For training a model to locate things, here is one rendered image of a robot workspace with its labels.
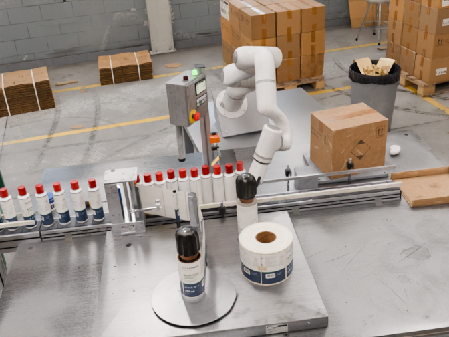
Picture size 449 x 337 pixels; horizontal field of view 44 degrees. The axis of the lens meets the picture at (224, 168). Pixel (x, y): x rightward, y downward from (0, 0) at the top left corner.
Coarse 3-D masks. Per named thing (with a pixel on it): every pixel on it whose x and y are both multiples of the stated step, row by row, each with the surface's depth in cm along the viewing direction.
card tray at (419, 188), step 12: (432, 168) 276; (444, 168) 277; (396, 180) 275; (408, 180) 275; (420, 180) 274; (432, 180) 273; (444, 180) 273; (408, 192) 265; (420, 192) 264; (432, 192) 264; (444, 192) 263; (420, 204) 254; (432, 204) 255
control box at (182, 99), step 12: (168, 84) 231; (180, 84) 228; (192, 84) 232; (168, 96) 233; (180, 96) 230; (192, 96) 233; (168, 108) 237; (180, 108) 233; (192, 108) 235; (204, 108) 244; (180, 120) 236; (192, 120) 237
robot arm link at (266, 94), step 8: (264, 80) 243; (272, 80) 244; (256, 88) 246; (264, 88) 243; (272, 88) 243; (264, 96) 242; (272, 96) 243; (264, 104) 242; (272, 104) 242; (264, 112) 244; (272, 112) 244; (280, 112) 244; (272, 120) 251; (280, 120) 247; (288, 120) 247; (288, 128) 246; (288, 136) 246; (288, 144) 246
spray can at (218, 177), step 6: (216, 168) 246; (216, 174) 247; (222, 174) 249; (216, 180) 247; (222, 180) 249; (216, 186) 249; (222, 186) 250; (216, 192) 250; (222, 192) 251; (216, 198) 252; (222, 198) 252
